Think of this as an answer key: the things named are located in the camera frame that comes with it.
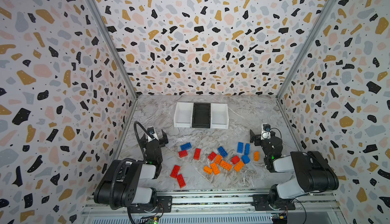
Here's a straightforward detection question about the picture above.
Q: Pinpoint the right corner aluminium post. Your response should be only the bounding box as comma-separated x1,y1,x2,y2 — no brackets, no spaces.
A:
276,0,337,102

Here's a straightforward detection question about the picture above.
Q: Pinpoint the left corner aluminium post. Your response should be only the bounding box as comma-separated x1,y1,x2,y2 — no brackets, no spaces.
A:
85,0,138,101

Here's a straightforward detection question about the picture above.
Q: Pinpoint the small blue lego brick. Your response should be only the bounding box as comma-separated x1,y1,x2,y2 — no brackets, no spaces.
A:
241,155,250,164

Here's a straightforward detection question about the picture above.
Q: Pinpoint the right white bin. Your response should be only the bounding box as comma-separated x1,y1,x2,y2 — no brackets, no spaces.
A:
210,103,229,129

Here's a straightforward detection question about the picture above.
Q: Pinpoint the red square lego brick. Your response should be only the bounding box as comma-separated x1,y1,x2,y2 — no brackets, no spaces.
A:
208,152,217,162

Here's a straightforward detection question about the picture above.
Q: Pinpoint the white bin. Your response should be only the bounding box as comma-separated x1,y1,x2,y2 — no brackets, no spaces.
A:
174,102,194,128
210,103,229,129

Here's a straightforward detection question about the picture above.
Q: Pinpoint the corner aluminium post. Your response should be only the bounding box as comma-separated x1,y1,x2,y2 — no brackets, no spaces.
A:
276,0,337,102
85,0,138,101

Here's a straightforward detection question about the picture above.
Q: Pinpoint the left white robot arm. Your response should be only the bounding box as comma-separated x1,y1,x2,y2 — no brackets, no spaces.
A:
93,131,169,212

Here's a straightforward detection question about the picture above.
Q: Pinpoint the blue long lego brick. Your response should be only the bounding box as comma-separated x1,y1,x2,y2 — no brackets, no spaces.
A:
217,146,228,158

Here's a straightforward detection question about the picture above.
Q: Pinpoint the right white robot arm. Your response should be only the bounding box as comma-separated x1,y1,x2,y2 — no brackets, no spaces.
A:
249,124,339,210

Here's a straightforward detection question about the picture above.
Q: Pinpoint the small orange lego brick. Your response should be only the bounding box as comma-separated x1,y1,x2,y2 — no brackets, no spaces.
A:
203,166,213,175

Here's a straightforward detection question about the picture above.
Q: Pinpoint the small red lego brick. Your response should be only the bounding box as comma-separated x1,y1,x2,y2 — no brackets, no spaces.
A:
179,150,188,158

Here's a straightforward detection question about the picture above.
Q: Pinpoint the black middle bin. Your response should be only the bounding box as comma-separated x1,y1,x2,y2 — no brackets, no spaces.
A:
192,103,211,129

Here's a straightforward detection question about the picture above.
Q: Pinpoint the left white bin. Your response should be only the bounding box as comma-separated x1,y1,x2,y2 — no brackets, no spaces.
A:
174,102,194,128

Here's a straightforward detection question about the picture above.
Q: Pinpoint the blue lego brick pair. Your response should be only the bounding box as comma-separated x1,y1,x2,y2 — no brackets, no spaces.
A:
237,142,244,154

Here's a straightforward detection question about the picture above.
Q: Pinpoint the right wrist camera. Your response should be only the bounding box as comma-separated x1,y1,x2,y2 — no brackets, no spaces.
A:
261,124,271,140

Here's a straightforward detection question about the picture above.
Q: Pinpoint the orange long lego brick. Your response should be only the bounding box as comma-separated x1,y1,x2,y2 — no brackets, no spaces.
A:
219,160,232,171

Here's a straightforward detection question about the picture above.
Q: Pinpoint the red lego brick bottom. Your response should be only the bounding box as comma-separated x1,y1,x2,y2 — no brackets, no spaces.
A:
176,174,186,188

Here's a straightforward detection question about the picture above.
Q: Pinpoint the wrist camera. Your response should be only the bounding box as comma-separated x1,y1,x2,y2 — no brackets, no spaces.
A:
147,127,158,142
261,124,271,140

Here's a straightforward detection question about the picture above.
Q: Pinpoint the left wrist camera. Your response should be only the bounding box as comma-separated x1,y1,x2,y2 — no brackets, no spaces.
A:
147,127,158,142

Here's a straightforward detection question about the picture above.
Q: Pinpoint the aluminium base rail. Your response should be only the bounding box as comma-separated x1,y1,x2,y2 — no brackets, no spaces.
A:
81,188,346,224

